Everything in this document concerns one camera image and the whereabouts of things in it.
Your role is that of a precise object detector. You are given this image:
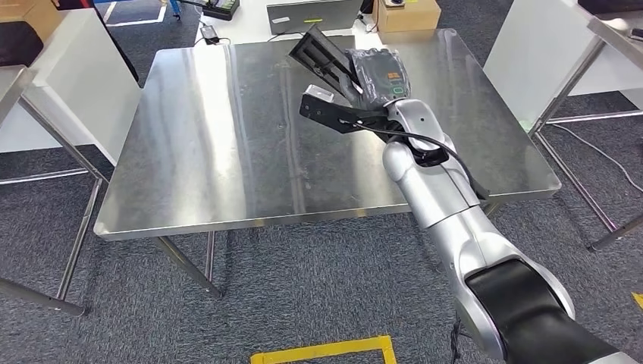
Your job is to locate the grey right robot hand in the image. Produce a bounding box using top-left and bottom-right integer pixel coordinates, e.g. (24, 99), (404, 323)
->
(343, 47), (412, 109)

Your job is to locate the black plastic panel part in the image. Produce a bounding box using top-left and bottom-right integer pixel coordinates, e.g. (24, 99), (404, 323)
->
(288, 25), (365, 96)

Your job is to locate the steel workbench table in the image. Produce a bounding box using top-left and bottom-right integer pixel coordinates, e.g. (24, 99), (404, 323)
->
(93, 27), (563, 298)

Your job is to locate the cardboard box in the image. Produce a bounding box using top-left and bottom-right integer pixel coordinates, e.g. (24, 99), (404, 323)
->
(375, 0), (443, 34)

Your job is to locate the grey laptop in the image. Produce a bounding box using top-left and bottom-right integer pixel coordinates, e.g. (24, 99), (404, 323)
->
(266, 0), (364, 36)

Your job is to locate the white board panel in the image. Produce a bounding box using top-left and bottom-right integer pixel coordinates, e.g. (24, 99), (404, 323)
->
(0, 7), (143, 168)
(483, 0), (643, 134)

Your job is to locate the white desk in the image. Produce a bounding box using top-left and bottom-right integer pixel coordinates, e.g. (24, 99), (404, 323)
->
(193, 0), (383, 47)

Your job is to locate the black green device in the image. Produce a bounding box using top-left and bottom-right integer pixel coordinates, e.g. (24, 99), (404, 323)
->
(199, 0), (241, 22)

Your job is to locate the black power adapter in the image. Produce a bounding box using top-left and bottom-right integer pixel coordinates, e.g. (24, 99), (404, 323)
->
(199, 24), (221, 46)

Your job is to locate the steel side table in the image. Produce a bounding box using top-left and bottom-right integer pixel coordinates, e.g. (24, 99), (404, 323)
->
(527, 14), (643, 253)
(0, 64), (111, 319)

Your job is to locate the white floor tape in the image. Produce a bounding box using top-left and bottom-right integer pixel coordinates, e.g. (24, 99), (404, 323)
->
(102, 0), (168, 27)

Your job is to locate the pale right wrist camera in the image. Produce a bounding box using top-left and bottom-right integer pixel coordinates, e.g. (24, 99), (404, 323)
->
(303, 84), (335, 104)

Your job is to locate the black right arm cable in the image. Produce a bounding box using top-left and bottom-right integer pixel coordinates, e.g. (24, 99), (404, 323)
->
(347, 118), (492, 202)

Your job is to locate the white floor cable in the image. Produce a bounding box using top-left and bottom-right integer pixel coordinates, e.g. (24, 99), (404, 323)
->
(550, 123), (643, 194)

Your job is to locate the black dangling cable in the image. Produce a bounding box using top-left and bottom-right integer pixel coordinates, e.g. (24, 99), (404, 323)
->
(448, 311), (466, 364)

